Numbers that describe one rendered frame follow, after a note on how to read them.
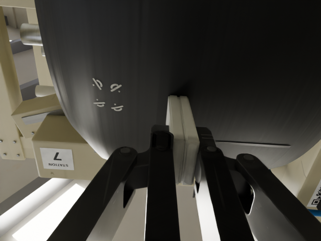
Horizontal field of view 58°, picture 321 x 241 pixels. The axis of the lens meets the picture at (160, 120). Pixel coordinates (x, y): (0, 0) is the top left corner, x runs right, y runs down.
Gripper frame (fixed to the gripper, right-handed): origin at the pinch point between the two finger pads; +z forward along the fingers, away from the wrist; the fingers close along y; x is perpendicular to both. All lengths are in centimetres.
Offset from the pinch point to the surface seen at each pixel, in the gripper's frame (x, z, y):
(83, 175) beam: -45, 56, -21
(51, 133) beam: -32, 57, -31
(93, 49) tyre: 4.6, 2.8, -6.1
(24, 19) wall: -156, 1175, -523
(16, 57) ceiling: -240, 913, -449
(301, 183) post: -22.5, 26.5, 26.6
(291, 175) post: -23.5, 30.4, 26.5
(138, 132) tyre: -2.9, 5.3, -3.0
